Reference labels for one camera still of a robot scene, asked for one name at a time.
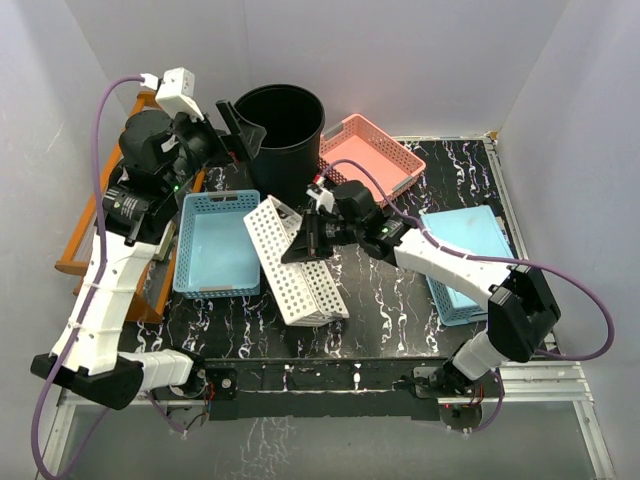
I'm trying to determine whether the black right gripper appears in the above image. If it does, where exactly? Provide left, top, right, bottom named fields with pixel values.
left=282, top=210, right=364, bottom=265

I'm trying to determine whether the orange wooden rack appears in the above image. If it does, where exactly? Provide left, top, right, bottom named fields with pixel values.
left=54, top=90, right=207, bottom=324

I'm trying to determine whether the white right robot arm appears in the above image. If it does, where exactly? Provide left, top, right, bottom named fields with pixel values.
left=281, top=179, right=561, bottom=397

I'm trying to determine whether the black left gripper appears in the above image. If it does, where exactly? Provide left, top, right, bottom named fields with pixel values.
left=164, top=100, right=265, bottom=195

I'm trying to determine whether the small metallic block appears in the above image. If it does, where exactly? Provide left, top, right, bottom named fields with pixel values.
left=153, top=222, right=176, bottom=261

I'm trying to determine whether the black plastic bucket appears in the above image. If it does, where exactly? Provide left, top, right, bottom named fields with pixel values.
left=234, top=84, right=325, bottom=208

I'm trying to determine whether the large blue perforated basket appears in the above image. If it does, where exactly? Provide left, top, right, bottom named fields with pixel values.
left=421, top=205, right=514, bottom=327

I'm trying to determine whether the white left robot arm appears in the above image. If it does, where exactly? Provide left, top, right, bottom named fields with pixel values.
left=30, top=101, right=267, bottom=410

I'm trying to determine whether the aluminium frame profile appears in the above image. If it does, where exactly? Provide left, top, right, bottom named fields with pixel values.
left=37, top=363, right=616, bottom=480

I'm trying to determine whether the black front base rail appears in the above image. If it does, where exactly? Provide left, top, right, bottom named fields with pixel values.
left=149, top=357, right=506, bottom=422

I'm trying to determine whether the pink perforated plastic basket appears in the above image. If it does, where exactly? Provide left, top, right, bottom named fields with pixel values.
left=318, top=114, right=426, bottom=200

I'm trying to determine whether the white perforated plastic basket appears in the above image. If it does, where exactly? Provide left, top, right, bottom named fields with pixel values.
left=243, top=196, right=349, bottom=327

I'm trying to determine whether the small blue perforated basket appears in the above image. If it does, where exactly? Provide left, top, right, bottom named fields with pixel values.
left=173, top=190, right=261, bottom=299

